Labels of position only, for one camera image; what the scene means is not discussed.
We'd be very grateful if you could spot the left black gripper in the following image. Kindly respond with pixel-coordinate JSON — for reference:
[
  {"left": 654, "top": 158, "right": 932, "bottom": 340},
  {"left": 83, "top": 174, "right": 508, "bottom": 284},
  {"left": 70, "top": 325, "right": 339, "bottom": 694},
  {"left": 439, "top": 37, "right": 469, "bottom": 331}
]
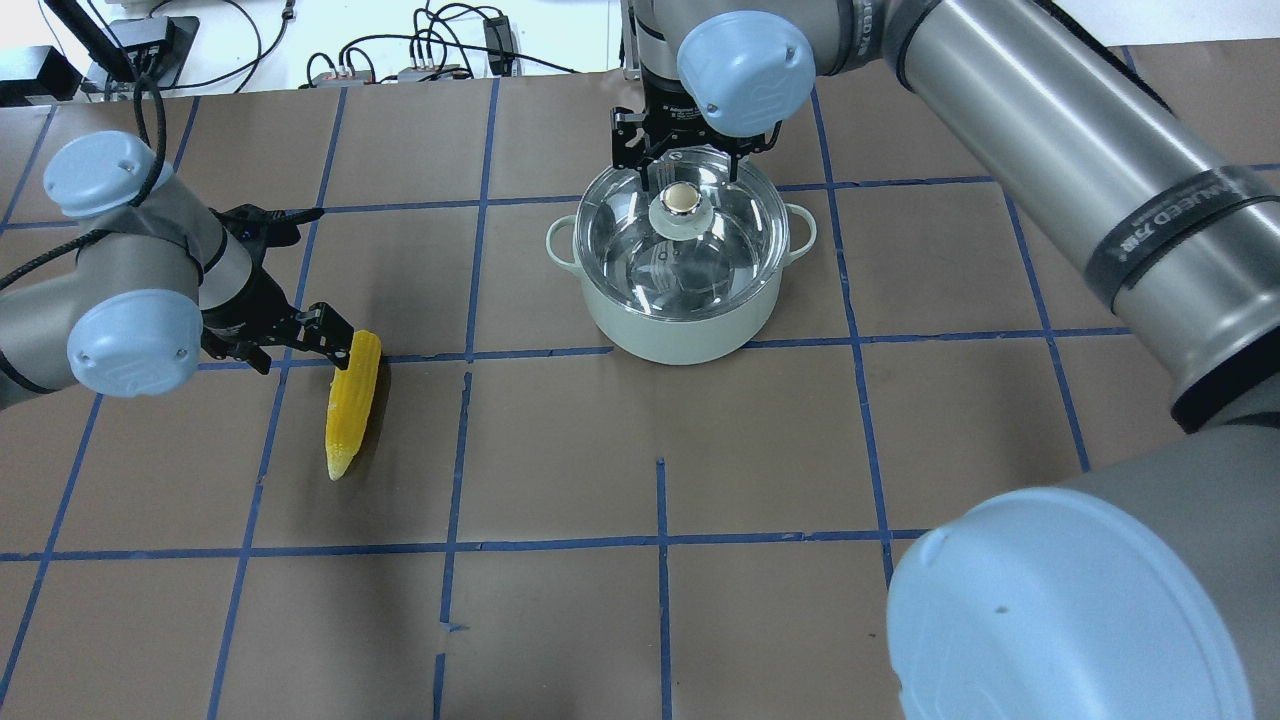
[{"left": 200, "top": 264, "right": 355, "bottom": 375}]

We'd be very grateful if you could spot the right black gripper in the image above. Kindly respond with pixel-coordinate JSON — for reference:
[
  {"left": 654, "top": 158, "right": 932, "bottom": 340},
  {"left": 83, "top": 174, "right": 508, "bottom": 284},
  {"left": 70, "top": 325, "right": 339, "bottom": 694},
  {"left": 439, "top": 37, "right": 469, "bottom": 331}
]
[{"left": 611, "top": 67, "right": 783, "bottom": 193}]

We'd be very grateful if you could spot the yellow corn cob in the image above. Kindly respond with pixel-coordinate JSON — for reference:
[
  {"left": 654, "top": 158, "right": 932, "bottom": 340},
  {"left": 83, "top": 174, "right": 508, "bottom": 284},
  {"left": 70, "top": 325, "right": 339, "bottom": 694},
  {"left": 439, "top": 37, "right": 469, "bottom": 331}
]
[{"left": 324, "top": 331, "right": 381, "bottom": 480}]

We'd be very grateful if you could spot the glass pot lid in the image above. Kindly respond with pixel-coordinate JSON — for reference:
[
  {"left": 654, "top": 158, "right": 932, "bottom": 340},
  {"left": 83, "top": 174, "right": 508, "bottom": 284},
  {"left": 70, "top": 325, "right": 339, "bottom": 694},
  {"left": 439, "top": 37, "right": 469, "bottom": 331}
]
[{"left": 572, "top": 147, "right": 817, "bottom": 322}]

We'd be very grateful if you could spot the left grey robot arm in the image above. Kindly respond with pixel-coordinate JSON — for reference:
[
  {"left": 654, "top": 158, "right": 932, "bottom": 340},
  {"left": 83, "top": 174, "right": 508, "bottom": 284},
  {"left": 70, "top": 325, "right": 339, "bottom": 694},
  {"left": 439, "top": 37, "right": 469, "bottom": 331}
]
[{"left": 1, "top": 129, "right": 357, "bottom": 407}]

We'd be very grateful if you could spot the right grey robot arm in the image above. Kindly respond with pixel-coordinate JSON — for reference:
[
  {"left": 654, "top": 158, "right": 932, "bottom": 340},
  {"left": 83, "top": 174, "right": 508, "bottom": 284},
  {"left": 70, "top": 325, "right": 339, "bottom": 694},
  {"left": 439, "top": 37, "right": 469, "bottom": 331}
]
[{"left": 828, "top": 1, "right": 1277, "bottom": 719}]

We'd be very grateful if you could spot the pale green steel pot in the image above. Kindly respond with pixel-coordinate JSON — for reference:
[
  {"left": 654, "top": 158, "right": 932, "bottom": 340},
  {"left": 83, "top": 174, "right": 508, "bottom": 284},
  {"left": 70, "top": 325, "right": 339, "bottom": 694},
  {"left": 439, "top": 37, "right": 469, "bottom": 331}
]
[{"left": 544, "top": 147, "right": 819, "bottom": 366}]

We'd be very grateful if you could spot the black power adapter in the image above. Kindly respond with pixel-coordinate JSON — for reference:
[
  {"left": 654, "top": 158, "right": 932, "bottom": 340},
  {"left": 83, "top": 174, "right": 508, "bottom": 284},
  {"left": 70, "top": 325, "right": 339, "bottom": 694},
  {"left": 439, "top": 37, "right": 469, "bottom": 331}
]
[{"left": 483, "top": 14, "right": 518, "bottom": 77}]

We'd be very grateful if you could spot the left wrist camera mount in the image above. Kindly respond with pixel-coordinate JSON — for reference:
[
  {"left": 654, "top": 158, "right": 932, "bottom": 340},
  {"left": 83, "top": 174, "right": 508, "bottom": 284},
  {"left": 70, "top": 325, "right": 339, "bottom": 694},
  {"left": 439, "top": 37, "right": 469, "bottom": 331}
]
[{"left": 212, "top": 204, "right": 325, "bottom": 252}]

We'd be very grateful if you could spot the aluminium frame post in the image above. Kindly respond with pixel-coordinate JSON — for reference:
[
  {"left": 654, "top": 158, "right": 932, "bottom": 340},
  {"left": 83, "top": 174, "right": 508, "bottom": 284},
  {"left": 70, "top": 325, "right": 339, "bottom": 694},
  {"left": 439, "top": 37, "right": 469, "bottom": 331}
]
[{"left": 620, "top": 0, "right": 645, "bottom": 82}]

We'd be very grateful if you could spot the black cables bundle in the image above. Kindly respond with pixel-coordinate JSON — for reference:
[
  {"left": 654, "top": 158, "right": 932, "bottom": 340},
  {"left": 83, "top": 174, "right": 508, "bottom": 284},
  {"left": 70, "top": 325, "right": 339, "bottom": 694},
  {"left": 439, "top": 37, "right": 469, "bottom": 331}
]
[{"left": 180, "top": 0, "right": 581, "bottom": 91}]

